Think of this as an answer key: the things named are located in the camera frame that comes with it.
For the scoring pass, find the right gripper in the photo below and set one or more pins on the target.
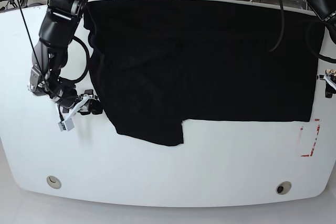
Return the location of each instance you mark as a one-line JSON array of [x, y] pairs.
[[62, 93]]

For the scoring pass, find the table cable grommet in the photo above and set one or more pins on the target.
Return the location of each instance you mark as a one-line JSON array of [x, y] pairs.
[[53, 182], [283, 188]]

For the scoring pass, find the right table cable grommet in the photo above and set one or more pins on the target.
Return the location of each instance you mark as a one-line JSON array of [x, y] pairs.
[[283, 188]]

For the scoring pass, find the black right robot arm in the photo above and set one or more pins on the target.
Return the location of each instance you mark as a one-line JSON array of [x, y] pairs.
[[50, 55]]

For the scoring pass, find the red tape rectangle marking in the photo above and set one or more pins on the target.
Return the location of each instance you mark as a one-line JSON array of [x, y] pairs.
[[307, 138]]

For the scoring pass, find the left table cable grommet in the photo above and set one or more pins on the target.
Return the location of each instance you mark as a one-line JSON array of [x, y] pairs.
[[53, 182]]

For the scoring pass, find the black T-shirt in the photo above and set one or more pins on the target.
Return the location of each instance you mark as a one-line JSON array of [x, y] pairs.
[[157, 63]]

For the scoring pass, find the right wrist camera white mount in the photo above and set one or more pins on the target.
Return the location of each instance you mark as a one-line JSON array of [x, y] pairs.
[[66, 124]]

